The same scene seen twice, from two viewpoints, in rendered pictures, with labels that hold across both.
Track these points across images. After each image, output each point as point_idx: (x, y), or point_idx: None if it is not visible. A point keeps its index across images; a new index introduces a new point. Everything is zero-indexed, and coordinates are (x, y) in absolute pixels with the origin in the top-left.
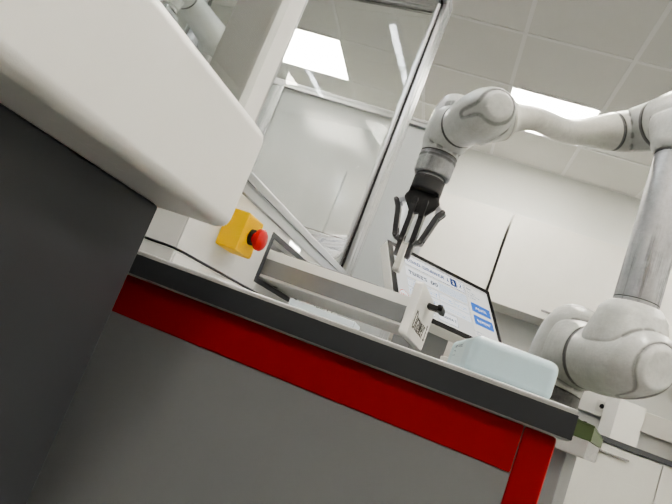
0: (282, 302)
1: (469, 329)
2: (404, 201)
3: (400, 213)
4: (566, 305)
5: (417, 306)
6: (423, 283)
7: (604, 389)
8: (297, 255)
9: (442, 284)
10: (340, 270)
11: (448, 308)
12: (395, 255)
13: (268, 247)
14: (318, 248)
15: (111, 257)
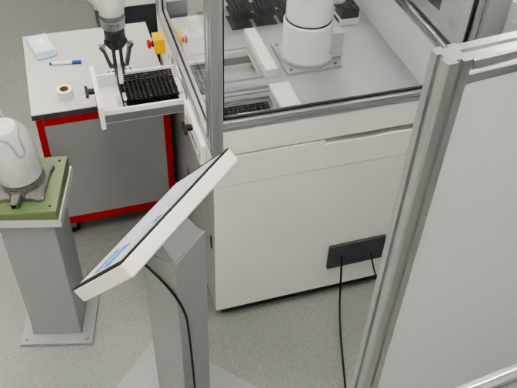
0: (88, 28)
1: (117, 245)
2: (127, 43)
3: (127, 50)
4: (13, 118)
5: (91, 78)
6: (89, 66)
7: None
8: (180, 79)
9: (164, 208)
10: (201, 125)
11: (144, 221)
12: (124, 74)
13: (171, 61)
14: (185, 85)
15: None
